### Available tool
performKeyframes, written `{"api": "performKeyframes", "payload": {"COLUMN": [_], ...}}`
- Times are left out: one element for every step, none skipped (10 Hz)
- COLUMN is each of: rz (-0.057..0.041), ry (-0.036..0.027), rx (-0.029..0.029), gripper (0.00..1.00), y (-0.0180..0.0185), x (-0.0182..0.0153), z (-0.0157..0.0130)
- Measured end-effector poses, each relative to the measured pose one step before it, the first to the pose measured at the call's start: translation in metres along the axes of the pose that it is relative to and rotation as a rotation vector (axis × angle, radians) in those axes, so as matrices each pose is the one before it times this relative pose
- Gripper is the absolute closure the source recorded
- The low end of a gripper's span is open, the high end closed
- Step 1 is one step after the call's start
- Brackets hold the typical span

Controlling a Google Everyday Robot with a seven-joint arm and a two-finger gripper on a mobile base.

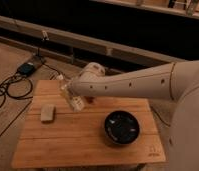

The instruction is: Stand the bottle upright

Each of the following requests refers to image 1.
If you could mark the clear plastic bottle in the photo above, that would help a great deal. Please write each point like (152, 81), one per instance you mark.
(75, 102)

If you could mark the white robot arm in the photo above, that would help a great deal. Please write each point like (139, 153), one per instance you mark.
(178, 81)

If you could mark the small brown object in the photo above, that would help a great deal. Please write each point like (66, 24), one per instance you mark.
(90, 99)

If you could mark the black round bowl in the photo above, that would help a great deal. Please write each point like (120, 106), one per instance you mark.
(121, 127)

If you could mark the beige sponge block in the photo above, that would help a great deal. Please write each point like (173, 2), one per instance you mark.
(47, 113)

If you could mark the wooden slatted table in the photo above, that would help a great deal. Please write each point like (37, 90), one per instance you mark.
(78, 138)

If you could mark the black power adapter box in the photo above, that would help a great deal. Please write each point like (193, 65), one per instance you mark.
(26, 69)

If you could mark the long wooden rail beam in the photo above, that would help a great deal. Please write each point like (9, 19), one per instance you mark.
(115, 50)

